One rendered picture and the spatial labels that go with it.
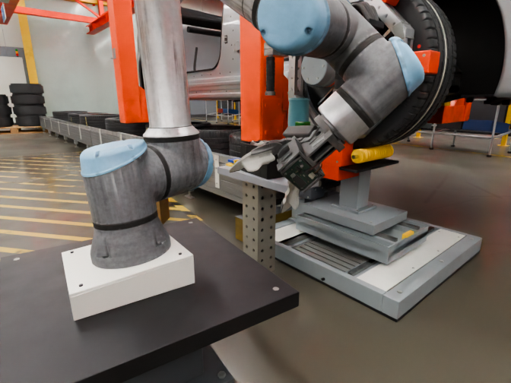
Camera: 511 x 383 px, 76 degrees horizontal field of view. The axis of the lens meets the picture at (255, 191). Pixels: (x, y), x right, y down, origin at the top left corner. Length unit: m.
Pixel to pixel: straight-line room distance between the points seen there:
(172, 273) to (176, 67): 0.50
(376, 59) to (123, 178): 0.55
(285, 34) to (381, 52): 0.18
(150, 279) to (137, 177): 0.23
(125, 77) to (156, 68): 2.50
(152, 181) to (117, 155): 0.10
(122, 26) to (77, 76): 10.70
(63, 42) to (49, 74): 1.18
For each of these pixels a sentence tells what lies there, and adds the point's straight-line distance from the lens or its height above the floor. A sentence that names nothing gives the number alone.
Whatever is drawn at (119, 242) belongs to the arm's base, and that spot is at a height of 0.42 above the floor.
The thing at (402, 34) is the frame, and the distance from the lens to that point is 1.31.
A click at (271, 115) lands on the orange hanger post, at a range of 1.69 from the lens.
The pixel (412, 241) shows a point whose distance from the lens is 1.60.
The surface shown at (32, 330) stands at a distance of 0.81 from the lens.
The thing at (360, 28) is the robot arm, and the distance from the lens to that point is 0.62.
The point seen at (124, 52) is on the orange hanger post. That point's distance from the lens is 3.40.
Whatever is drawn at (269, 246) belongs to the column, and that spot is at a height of 0.12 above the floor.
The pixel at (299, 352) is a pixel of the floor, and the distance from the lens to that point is 1.10.
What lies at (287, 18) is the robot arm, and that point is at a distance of 0.49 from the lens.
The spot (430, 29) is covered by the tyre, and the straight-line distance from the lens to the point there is 1.38.
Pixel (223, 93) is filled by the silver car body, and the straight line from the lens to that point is 2.84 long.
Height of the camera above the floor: 0.73
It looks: 16 degrees down
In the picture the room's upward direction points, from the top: straight up
